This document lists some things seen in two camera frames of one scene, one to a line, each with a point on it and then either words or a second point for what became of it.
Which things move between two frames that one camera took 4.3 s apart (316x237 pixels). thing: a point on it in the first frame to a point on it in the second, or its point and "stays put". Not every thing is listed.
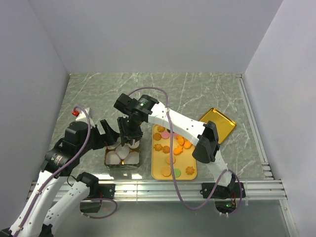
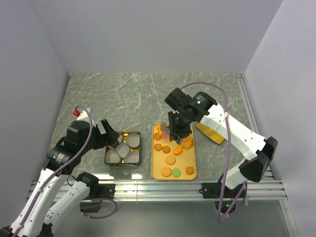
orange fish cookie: x=187 y=144 stays put
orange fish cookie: x=177 y=150 stays put
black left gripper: x=109 y=138 stays put
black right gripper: x=124 y=133 to x=174 y=131
